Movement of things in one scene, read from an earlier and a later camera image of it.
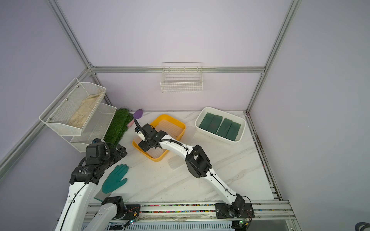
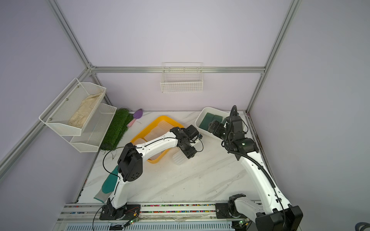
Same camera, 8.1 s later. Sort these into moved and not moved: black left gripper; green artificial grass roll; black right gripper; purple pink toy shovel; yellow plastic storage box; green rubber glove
Moved: black right gripper; black left gripper
Not moved: green artificial grass roll; purple pink toy shovel; green rubber glove; yellow plastic storage box
